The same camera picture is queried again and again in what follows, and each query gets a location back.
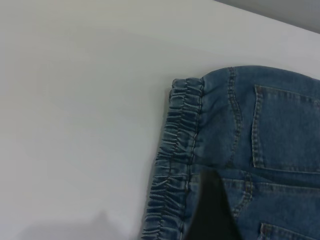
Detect blue denim shorts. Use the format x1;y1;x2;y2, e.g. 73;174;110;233
140;65;320;240

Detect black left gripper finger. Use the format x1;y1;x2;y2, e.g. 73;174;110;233
183;170;243;240

